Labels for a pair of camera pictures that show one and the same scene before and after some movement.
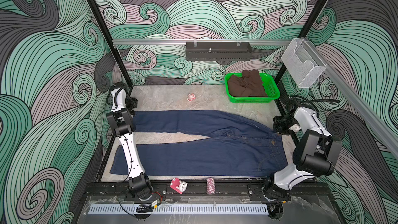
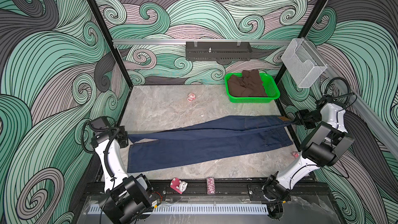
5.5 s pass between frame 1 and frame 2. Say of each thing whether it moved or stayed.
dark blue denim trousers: moved
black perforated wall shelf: stayed
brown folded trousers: stayed
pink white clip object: stayed
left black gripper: moved
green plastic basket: stayed
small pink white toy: stayed
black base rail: stayed
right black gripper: moved
